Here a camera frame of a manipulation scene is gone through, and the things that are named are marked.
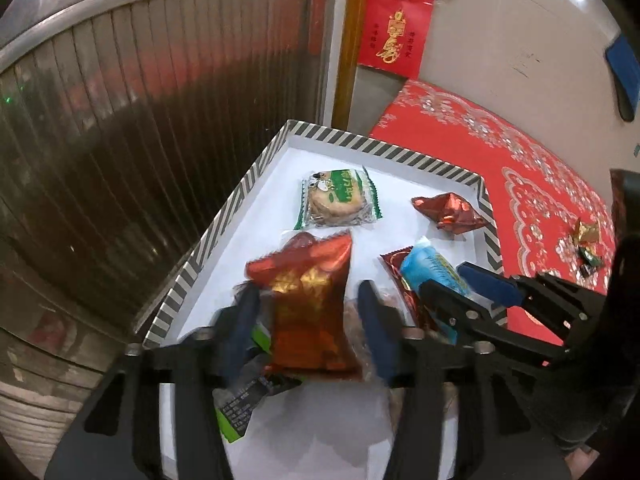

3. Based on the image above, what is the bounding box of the dark green cracker packet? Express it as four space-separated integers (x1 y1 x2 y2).
577 245 604 278

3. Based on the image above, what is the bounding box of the black green snack packet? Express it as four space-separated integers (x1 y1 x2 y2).
214 324 304 444

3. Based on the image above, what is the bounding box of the blue snack packet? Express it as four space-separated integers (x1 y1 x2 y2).
400 236 491 344

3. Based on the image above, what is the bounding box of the red floral tablecloth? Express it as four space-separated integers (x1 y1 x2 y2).
368 78 618 347

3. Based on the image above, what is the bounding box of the striped white tray box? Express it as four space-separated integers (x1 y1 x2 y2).
144 120 503 479

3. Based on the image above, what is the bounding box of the blue wall object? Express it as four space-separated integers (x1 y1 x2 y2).
605 34 640 122

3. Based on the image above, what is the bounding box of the red foil snack packet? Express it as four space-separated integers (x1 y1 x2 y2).
245 231 361 379

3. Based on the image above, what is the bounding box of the clear bag of nuts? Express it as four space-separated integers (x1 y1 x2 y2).
344 301 402 382

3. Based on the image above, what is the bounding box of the green cookie packet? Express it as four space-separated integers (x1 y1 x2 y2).
294 167 383 230

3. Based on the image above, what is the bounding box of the wooden door frame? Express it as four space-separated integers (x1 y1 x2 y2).
331 0 366 130

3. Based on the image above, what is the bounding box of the red gold narrow packet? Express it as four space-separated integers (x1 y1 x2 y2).
380 246 437 332

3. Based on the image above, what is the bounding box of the brown metal door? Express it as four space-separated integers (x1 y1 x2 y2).
1 0 331 479

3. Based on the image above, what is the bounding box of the lower red wall paper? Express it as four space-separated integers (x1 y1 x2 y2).
357 0 435 79

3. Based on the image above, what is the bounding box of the long gold snack bar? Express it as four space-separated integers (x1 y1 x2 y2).
572 219 601 245

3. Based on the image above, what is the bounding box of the small red foil candy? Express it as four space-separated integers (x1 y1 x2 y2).
411 192 488 235

